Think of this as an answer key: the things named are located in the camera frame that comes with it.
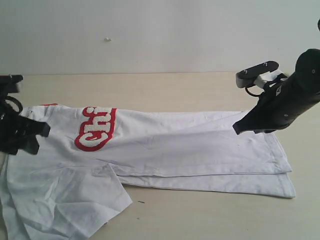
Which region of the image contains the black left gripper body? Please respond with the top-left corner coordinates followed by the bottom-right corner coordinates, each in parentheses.
top-left (0, 98), bottom-right (23, 154)

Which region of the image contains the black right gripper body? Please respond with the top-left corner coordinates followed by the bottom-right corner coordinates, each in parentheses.
top-left (257, 77), bottom-right (313, 130)

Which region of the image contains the white t-shirt red lettering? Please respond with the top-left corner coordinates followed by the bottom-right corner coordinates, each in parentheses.
top-left (0, 105), bottom-right (296, 240)

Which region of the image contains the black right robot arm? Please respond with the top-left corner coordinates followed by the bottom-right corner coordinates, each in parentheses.
top-left (232, 48), bottom-right (320, 135)

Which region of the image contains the black left camera cable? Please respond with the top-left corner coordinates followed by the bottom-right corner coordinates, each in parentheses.
top-left (0, 94), bottom-right (24, 116)

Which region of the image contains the black camera cable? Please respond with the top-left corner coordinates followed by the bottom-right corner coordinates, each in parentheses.
top-left (0, 94), bottom-right (24, 116)
top-left (244, 84), bottom-right (263, 98)

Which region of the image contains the black right camera cable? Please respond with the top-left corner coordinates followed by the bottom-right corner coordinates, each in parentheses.
top-left (244, 84), bottom-right (263, 98)

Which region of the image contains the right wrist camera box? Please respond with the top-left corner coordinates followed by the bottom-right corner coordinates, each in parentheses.
top-left (235, 60), bottom-right (288, 89)

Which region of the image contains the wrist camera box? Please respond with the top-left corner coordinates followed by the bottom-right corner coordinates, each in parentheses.
top-left (0, 74), bottom-right (24, 96)
top-left (235, 60), bottom-right (288, 89)

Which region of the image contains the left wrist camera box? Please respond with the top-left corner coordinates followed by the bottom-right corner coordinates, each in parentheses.
top-left (0, 74), bottom-right (24, 96)

